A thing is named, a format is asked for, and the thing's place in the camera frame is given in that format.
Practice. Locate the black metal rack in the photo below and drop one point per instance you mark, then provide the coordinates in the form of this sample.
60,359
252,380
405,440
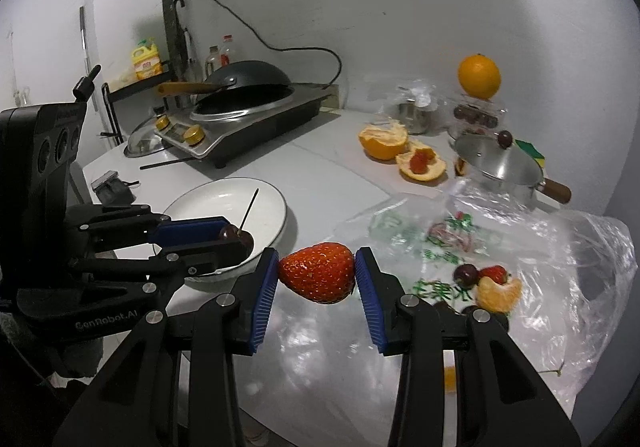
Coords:
132,103

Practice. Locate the steel pot with lid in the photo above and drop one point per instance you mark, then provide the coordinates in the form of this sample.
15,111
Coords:
497,163

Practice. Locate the red cap sauce bottle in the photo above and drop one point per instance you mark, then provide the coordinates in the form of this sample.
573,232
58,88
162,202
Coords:
228,51

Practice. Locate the whole orange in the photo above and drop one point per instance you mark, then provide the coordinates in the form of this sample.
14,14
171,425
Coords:
479,76

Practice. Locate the bagged steel cups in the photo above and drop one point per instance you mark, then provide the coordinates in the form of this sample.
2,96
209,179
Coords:
415,103

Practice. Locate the dark cherry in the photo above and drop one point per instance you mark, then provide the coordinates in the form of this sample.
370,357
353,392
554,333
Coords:
476,311
231,232
466,276

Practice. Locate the green yellow sponge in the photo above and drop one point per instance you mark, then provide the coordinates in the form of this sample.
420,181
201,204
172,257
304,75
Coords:
532,151

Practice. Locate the yellow oil bottle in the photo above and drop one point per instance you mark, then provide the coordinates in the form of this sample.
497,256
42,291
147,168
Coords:
146,60

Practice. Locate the black umbrella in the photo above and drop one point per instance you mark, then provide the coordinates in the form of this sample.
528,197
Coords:
183,42

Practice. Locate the steel pot lid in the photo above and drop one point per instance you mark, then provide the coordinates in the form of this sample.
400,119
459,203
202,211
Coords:
143,141

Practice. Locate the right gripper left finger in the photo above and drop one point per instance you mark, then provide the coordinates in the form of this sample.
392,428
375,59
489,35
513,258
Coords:
171,383

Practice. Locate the orange peel with strawberry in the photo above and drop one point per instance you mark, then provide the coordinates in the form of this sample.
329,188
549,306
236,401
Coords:
421,163

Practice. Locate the dark oil bottle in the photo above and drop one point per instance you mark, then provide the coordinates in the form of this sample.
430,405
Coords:
212,61

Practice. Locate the tangerine segment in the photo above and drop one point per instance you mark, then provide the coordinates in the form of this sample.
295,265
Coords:
450,379
498,298

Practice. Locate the black chopstick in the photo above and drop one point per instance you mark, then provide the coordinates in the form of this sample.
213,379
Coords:
166,163

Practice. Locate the glass container with fruit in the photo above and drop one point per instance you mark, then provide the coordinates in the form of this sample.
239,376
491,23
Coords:
469,115

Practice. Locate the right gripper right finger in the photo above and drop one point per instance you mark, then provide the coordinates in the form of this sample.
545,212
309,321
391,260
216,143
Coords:
501,399

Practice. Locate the peeled orange half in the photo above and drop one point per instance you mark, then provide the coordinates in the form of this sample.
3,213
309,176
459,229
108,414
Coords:
384,143

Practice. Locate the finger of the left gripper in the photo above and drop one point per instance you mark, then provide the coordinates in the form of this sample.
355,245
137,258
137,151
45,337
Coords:
175,229
169,264

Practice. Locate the clear plastic bag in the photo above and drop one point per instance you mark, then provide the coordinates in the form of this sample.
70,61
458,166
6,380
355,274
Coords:
559,279

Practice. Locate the black wok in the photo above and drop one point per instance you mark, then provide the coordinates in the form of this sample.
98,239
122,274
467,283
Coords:
238,87

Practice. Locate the white round plate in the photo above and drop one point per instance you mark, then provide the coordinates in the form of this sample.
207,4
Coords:
230,198

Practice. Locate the induction cooker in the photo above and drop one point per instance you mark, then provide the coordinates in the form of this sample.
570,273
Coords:
211,132

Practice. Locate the strawberry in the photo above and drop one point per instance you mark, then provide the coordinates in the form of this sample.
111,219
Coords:
323,273
496,273

